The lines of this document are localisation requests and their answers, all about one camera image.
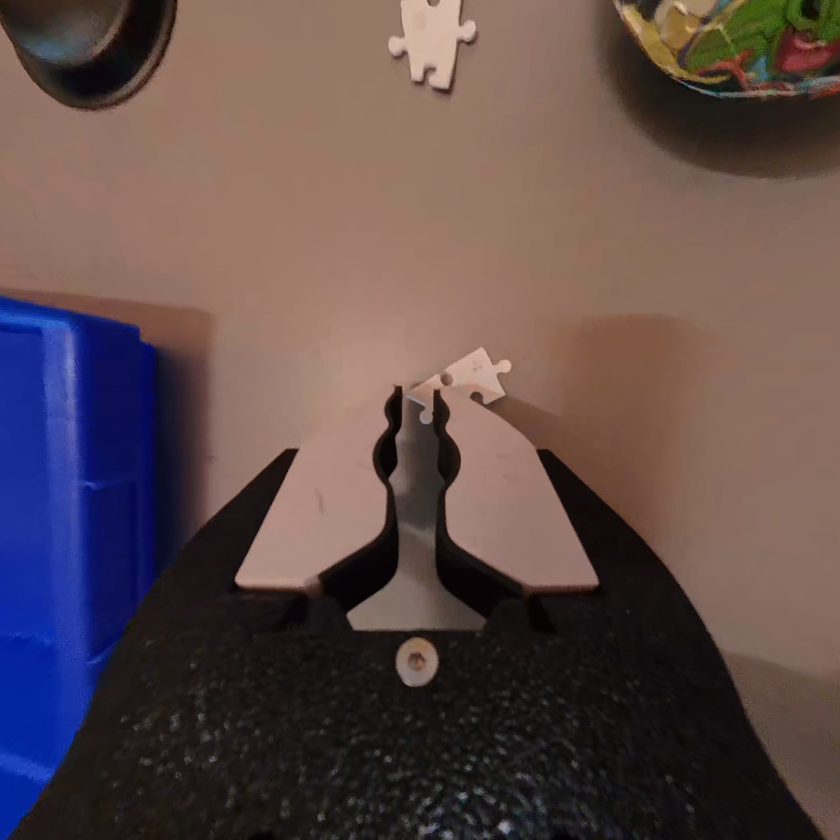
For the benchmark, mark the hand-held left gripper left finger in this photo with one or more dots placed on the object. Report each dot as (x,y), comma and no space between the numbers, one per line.
(321,512)

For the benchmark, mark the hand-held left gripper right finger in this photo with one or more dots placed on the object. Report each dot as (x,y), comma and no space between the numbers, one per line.
(512,518)

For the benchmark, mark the white jigsaw piece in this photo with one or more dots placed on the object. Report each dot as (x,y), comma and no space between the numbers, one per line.
(430,39)
(479,374)

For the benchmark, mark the colourful puzzle ball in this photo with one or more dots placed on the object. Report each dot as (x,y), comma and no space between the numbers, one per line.
(741,39)

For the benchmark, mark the blue plastic bin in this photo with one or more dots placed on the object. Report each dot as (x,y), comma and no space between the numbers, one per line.
(59,525)

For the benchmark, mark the black round stand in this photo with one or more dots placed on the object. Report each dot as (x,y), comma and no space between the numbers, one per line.
(85,46)

